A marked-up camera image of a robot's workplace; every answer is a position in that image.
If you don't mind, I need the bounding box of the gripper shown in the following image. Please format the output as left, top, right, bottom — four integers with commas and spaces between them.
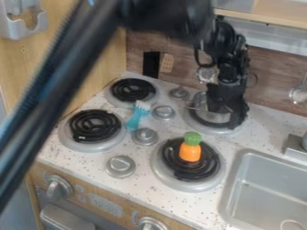
205, 66, 251, 130

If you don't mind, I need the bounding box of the silver pot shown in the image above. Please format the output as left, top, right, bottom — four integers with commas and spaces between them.
188, 91, 238, 126

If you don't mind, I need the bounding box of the orange toy carrot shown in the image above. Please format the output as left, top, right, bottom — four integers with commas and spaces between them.
177, 130, 205, 164

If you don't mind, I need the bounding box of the silver hanging spoon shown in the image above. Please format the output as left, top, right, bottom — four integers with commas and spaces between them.
287, 71, 307, 106

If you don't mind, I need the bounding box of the tap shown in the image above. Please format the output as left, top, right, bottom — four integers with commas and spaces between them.
280, 130, 307, 164

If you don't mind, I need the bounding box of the grey range hood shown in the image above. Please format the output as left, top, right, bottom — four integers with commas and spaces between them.
216, 14, 307, 58

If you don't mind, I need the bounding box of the blue dish brush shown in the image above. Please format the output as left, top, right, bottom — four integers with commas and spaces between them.
123, 100, 153, 132

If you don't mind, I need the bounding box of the toy sink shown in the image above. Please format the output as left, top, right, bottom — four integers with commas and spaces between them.
216, 148, 307, 230

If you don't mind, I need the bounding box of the toy stove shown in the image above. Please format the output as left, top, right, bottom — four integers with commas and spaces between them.
57, 71, 249, 193

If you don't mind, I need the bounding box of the grey wall holder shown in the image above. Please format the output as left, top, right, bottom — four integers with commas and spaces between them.
0, 0, 51, 41

